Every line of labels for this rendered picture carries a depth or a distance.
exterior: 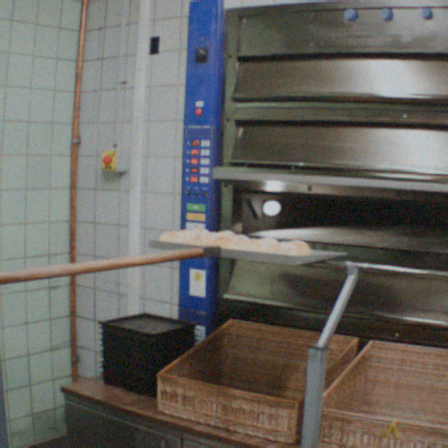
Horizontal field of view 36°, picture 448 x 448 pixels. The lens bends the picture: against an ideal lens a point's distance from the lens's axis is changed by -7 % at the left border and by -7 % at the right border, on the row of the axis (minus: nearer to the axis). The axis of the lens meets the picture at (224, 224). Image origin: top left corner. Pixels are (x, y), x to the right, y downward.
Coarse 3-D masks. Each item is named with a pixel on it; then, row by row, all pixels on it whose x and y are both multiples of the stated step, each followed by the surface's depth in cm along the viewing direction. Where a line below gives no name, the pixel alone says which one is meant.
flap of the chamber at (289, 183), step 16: (224, 176) 273; (240, 176) 269; (256, 176) 265; (272, 176) 262; (288, 176) 258; (304, 176) 254; (304, 192) 275; (320, 192) 269; (336, 192) 263; (352, 192) 257; (368, 192) 251; (384, 192) 246; (400, 192) 240; (416, 192) 235; (432, 192) 229
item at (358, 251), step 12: (288, 240) 277; (348, 252) 262; (360, 252) 259; (372, 252) 256; (384, 252) 254; (396, 252) 251; (408, 252) 248; (420, 252) 247; (432, 252) 247; (432, 264) 243; (444, 264) 240
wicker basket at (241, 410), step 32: (192, 352) 265; (224, 352) 284; (256, 352) 278; (288, 352) 271; (352, 352) 256; (160, 384) 249; (192, 384) 241; (224, 384) 282; (256, 384) 275; (288, 384) 268; (192, 416) 244; (224, 416) 235; (256, 416) 229; (288, 416) 222
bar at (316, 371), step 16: (352, 272) 220; (368, 272) 218; (384, 272) 214; (400, 272) 211; (416, 272) 208; (432, 272) 205; (352, 288) 218; (336, 304) 214; (336, 320) 211; (320, 352) 203; (320, 368) 203; (320, 384) 204; (320, 400) 205; (304, 416) 206; (320, 416) 207; (304, 432) 206
